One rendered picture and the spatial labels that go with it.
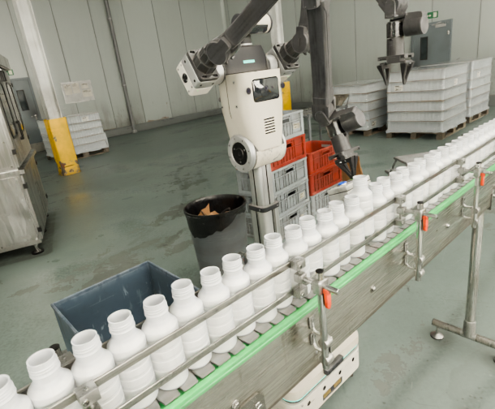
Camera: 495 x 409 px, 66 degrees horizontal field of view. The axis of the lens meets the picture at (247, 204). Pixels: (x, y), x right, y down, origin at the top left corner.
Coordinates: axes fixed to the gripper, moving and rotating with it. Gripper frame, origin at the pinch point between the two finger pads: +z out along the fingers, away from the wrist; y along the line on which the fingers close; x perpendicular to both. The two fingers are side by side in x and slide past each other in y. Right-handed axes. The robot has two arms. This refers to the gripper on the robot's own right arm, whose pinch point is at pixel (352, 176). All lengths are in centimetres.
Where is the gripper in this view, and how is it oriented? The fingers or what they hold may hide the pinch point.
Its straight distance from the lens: 134.4
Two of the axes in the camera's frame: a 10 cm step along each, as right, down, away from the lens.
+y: 7.2, -3.1, 6.2
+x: -6.0, 1.7, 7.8
